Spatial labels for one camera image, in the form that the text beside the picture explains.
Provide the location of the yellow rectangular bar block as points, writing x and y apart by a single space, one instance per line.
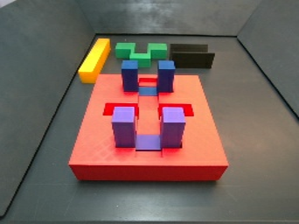
94 62

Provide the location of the red base board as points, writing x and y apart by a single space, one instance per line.
98 160

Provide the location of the purple U block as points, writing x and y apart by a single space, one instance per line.
152 131

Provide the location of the dark blue U block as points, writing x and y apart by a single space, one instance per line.
152 84

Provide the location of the green zigzag block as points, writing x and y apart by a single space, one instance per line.
156 51

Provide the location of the black angled block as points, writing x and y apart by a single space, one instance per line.
191 56

